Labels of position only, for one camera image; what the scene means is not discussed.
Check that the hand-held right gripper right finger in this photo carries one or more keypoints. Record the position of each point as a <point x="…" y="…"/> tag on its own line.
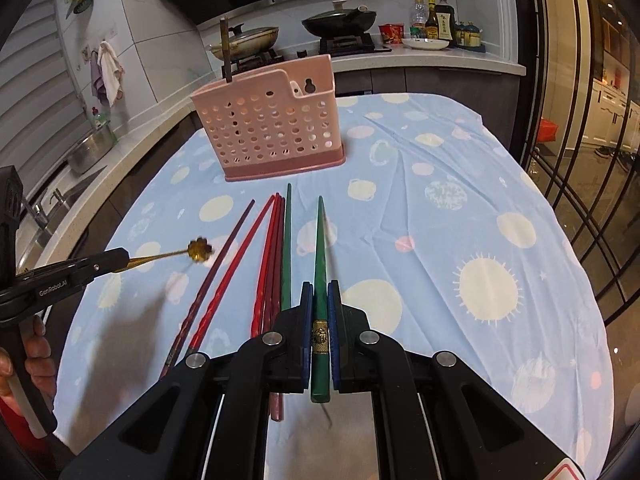
<point x="335" y="320"/>

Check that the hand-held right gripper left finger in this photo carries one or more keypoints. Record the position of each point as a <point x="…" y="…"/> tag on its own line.
<point x="306" y="320"/>

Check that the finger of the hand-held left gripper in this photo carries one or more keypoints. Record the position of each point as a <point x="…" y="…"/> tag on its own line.
<point x="102" y="262"/>

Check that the green chopstick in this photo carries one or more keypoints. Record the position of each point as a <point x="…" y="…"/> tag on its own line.
<point x="287" y="250"/>
<point x="320" y="260"/>

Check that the dark red chopstick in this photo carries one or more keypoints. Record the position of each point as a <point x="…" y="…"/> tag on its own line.
<point x="276" y="406"/>

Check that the gold ornate chopstick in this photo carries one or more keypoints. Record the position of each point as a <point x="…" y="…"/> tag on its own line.
<point x="199" y="251"/>

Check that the dark purple chopstick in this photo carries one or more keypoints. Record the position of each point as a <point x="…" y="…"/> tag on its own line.
<point x="220" y="265"/>

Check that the pink perforated utensil holder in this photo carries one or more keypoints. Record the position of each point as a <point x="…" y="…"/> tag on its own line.
<point x="260" y="130"/>

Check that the person's left hand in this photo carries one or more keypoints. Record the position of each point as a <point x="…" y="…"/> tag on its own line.
<point x="44" y="360"/>

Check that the chrome faucet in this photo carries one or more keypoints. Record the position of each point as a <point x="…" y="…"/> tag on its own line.
<point x="37" y="212"/>

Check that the blue planet-print tablecloth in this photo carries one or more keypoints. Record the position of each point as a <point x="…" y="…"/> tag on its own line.
<point x="425" y="260"/>

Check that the green dish soap bottle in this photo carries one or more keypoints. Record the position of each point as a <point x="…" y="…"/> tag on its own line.
<point x="101" y="119"/>

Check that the grey window blinds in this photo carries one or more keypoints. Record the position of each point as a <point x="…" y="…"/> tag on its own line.
<point x="35" y="110"/>

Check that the purple hanging cloth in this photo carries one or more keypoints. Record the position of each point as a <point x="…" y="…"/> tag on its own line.
<point x="96" y="80"/>

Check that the white hanging towel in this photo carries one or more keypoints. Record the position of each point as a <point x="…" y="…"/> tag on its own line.
<point x="111" y="72"/>

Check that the dark brown chopstick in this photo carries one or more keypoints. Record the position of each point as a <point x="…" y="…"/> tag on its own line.
<point x="226" y="50"/>

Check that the beige pan with glass lid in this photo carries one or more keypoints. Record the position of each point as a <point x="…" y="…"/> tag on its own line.
<point x="250" y="40"/>

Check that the black gas stove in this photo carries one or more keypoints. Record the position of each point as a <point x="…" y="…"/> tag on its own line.
<point x="345" y="45"/>

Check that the red bag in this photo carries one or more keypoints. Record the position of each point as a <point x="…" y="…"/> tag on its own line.
<point x="547" y="130"/>

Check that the white plate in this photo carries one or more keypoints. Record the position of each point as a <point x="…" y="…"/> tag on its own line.
<point x="425" y="44"/>

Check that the red noodle cup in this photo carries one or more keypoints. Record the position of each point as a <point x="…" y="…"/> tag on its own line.
<point x="391" y="34"/>

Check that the black wok with lid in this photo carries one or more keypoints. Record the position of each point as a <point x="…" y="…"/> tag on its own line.
<point x="340" y="22"/>

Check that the blue lidded jar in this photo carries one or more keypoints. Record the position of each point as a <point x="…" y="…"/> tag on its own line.
<point x="460" y="34"/>
<point x="474" y="35"/>

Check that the clear plastic bottle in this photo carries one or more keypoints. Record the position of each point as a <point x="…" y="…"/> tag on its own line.
<point x="419" y="17"/>

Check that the yellow-capped sauce bottle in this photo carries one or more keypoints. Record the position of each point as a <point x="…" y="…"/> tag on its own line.
<point x="431" y="20"/>

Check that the dark soy sauce bottle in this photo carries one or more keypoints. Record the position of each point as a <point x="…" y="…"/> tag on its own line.
<point x="444" y="22"/>

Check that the black framed glass door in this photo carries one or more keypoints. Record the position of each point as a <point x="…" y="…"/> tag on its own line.
<point x="537" y="60"/>

